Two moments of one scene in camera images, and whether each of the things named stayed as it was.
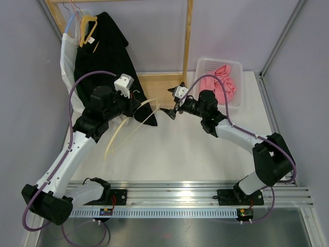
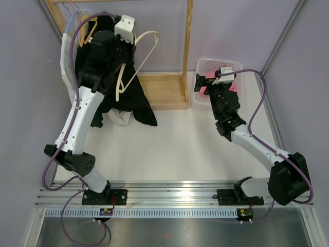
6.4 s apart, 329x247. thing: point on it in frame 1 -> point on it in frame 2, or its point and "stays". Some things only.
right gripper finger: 171,113 -> 201,81
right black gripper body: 190,106 -> 215,92
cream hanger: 107,152 -> 119,87
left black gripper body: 122,105 -> 124,52
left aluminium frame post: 55,26 stays
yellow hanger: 84,41 stays
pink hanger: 72,6 stays
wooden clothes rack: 157,88 stays
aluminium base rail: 204,194 stays
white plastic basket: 208,66 stays
